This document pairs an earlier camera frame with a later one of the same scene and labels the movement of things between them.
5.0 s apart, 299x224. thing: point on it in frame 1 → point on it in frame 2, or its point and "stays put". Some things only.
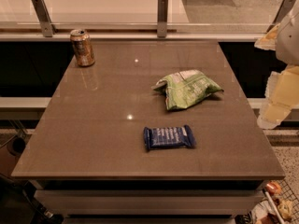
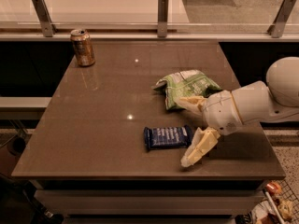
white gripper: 288,42 → 220,112
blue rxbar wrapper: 168,136 stays put
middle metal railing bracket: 163,6 stays put
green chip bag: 185,88 stays put
